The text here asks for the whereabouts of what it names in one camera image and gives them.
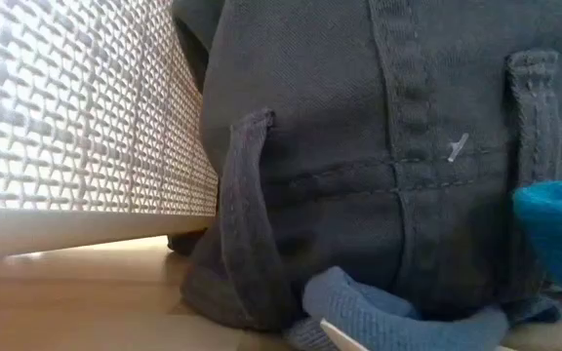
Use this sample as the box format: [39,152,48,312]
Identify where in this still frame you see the dark grey pants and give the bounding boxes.
[166,0,562,332]

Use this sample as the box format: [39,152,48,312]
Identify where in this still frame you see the bright blue fuzzy cloth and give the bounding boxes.
[512,179,562,313]

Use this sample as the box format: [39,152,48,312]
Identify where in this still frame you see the grey ribbed sock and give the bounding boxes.
[283,316,341,351]

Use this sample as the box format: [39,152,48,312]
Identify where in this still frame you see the blue-grey knit cloth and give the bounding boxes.
[301,265,510,351]

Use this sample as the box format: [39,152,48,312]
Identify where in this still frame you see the white paper tag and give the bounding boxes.
[319,319,371,351]

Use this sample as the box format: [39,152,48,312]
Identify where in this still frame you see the white weave-pattern laundry basket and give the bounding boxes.
[0,0,220,262]

